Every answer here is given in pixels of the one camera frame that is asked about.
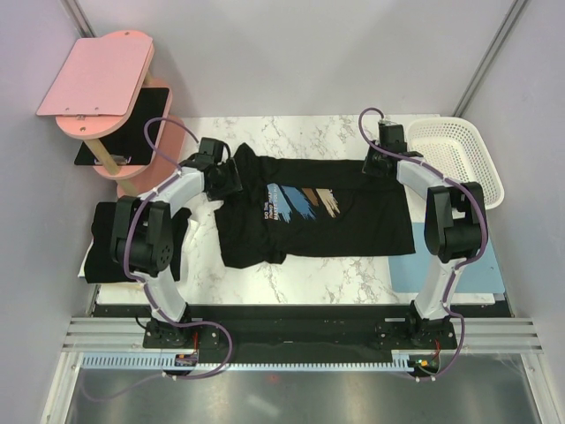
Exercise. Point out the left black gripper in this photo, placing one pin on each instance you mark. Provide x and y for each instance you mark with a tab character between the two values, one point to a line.
233	185

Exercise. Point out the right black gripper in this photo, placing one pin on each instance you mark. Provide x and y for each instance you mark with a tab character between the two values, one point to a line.
367	167

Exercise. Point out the black graphic t shirt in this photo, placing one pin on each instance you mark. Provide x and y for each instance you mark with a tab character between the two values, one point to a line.
310	208

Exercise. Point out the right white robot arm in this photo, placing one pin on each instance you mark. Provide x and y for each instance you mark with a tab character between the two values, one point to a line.
455	230

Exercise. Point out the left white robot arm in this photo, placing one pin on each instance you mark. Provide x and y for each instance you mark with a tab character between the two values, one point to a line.
142	239

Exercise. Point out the folded black t shirt stack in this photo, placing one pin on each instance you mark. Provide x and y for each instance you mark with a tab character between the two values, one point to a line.
101	269

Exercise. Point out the white plastic basket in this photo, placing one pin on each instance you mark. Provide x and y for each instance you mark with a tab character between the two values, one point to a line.
455	147

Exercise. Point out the black clipboard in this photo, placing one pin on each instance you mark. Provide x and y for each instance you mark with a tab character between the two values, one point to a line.
127	145

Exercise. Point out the light blue mat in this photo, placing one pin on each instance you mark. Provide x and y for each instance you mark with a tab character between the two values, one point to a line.
408	273

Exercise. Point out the pink clipboard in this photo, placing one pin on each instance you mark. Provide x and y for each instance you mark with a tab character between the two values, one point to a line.
99	77

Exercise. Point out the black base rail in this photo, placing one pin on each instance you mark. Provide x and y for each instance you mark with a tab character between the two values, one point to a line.
384	328

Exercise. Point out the white slotted cable duct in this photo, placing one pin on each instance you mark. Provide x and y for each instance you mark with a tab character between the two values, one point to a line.
170	361

